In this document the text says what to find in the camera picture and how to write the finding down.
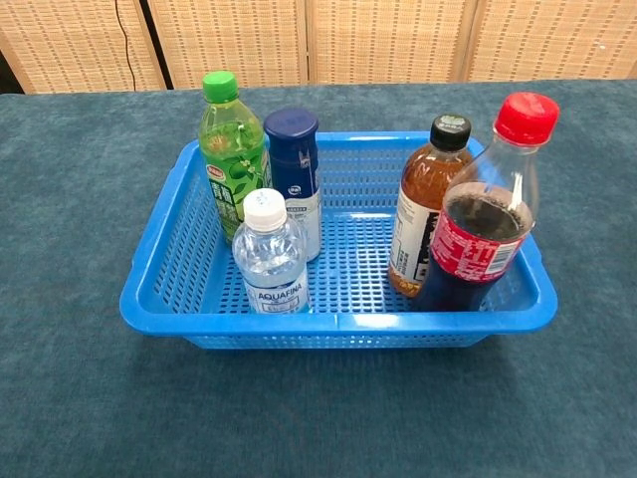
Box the black tripod stand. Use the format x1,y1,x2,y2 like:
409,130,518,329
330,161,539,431
138,0,174,92

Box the green tea bottle green cap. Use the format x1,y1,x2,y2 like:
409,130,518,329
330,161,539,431
197,70,274,245

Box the bamboo folding screen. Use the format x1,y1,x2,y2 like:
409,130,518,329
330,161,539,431
0,0,637,96

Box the thin black hanging cable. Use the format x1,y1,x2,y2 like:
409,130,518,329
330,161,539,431
113,0,138,93

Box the white bottle with navy cap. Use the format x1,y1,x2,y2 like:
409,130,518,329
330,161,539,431
262,107,323,263

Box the blue plastic basket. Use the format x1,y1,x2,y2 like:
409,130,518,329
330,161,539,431
118,129,559,350

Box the clear Aquafina water bottle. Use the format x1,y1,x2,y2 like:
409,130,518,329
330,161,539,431
231,187,313,316

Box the brown tea bottle black cap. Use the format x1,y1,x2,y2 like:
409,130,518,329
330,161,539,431
387,114,478,299

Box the cola bottle with red cap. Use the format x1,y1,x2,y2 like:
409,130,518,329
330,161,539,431
410,92,562,314

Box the teal table cloth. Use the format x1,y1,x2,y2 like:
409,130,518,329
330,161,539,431
0,79,637,478

